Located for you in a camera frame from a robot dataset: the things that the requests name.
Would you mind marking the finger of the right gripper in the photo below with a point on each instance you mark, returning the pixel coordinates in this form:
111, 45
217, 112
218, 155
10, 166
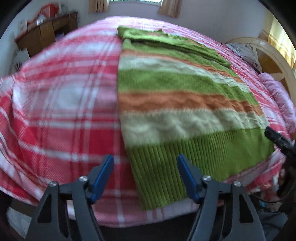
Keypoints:
286, 146

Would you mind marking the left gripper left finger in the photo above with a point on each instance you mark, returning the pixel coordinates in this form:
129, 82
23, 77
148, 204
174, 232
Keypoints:
65, 210

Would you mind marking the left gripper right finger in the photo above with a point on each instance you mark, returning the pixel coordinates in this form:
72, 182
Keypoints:
225, 211

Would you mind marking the green striped knit sweater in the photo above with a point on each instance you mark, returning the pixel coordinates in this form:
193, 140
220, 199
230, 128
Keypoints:
177, 96

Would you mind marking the pink ruffled pillow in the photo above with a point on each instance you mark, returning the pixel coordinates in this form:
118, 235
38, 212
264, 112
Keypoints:
282, 98

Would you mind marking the grey patterned pillow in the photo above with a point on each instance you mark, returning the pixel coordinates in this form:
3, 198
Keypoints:
245, 52

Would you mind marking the red plaid bed cover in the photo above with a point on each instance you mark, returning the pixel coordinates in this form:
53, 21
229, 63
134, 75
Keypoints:
59, 118

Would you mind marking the cream wooden headboard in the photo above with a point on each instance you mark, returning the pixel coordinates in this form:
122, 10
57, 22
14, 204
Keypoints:
272, 62

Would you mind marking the white paper shopping bag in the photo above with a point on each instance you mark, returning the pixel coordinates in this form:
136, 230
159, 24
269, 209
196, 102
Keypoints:
20, 58

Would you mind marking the right beige curtain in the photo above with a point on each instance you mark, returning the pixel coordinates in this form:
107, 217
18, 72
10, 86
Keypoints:
171, 8

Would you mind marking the beige curtain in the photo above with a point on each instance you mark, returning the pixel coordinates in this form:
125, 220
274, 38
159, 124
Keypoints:
99, 6
171, 8

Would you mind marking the brown wooden desk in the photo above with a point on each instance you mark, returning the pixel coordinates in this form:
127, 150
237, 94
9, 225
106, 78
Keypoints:
42, 36

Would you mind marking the white box on desk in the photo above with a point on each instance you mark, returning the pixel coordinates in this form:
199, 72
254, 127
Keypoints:
22, 25

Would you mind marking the red gift bag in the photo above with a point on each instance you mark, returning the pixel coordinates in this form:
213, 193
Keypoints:
50, 10

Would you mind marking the left beige curtain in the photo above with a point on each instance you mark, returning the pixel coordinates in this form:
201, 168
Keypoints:
99, 6

